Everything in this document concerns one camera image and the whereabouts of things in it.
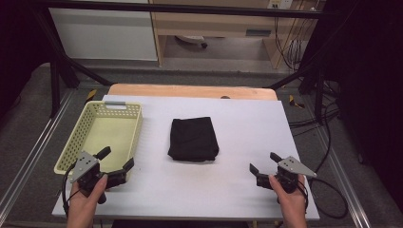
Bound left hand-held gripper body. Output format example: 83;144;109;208
68;151;127;205

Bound black curtain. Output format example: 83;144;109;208
0;0;53;120
322;0;403;208

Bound person's left hand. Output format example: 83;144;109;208
67;174;109;219

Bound black cloth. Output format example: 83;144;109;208
167;116;221;162

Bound light wooden desk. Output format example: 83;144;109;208
148;0;321;69

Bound yellow perforated plastic basket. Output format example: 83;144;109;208
53;100;144;179

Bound white chair base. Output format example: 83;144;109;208
174;34;209;49

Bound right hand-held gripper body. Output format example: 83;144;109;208
256;156;317;204

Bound yellow black tape piece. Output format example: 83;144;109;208
288;94;306;109
85;88;98;105

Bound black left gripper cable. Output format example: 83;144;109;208
61;161;80;219

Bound aluminium floor rail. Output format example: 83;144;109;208
0;89;76;218
315;124;373;228

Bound white wall socket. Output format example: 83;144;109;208
267;0;295;10

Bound hanging black cables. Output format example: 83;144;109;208
273;13;308;72

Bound black floor cables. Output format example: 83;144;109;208
287;80;342;138

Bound white foam board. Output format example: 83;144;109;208
51;94;320;221

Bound white cabinet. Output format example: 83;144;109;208
48;7;159;62

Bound person's right hand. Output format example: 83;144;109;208
268;174;308;220

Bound black metal frame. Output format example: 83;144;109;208
31;0;341;126

